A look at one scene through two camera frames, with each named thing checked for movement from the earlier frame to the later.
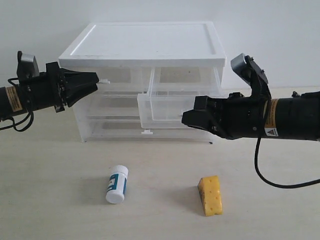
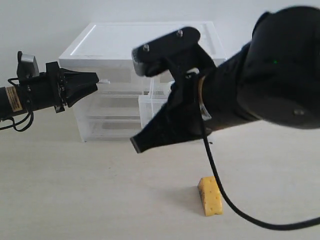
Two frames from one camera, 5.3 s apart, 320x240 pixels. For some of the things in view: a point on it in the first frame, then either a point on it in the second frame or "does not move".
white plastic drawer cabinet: [150, 74] does not move
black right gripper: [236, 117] -> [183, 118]
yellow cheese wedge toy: [209, 190] does not move
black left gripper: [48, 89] does not move
